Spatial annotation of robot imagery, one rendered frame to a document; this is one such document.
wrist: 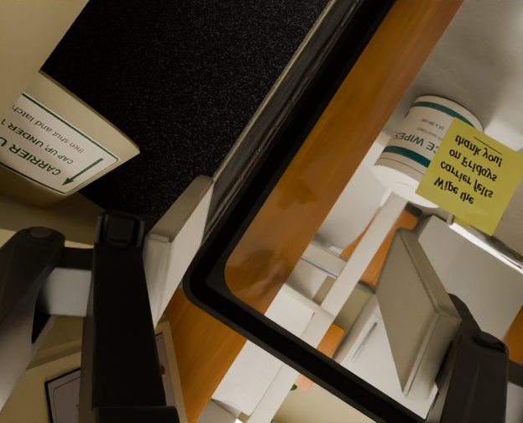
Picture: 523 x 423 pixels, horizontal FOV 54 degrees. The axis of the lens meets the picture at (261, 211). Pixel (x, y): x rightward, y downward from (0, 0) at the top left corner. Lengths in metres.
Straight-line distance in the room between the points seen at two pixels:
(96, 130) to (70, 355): 0.10
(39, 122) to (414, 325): 0.17
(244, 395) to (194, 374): 1.10
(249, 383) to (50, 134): 1.37
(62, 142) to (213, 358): 0.29
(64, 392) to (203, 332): 0.26
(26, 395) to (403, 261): 0.14
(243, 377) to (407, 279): 1.38
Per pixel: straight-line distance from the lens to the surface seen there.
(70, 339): 0.26
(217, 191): 0.43
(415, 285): 0.17
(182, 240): 0.16
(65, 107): 0.23
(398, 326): 0.18
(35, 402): 0.22
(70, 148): 0.25
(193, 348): 0.49
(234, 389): 1.56
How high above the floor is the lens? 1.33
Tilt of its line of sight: 5 degrees down
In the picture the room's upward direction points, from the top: 147 degrees counter-clockwise
